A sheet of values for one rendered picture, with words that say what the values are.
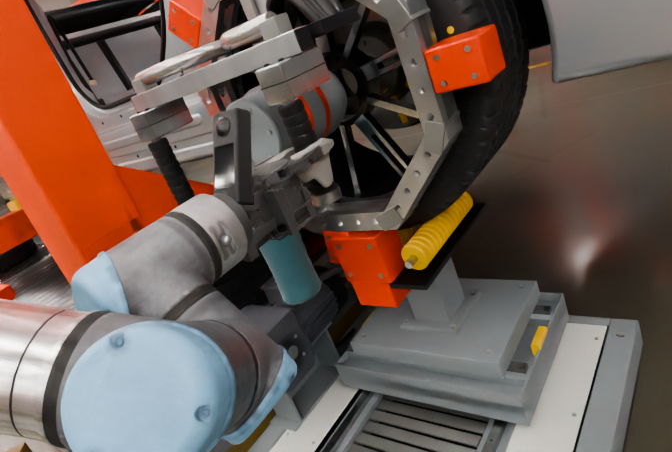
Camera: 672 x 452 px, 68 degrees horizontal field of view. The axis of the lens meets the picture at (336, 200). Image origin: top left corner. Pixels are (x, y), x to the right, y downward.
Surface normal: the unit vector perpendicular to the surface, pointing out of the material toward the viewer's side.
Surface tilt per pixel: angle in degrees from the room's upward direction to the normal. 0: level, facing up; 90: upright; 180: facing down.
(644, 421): 0
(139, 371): 62
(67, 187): 90
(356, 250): 90
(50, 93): 90
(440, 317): 90
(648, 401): 0
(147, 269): 50
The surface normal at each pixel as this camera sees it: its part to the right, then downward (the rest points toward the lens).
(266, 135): -0.55, 0.47
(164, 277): 0.37, -0.65
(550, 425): -0.35, -0.88
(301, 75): 0.76, -0.07
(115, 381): 0.02, -0.20
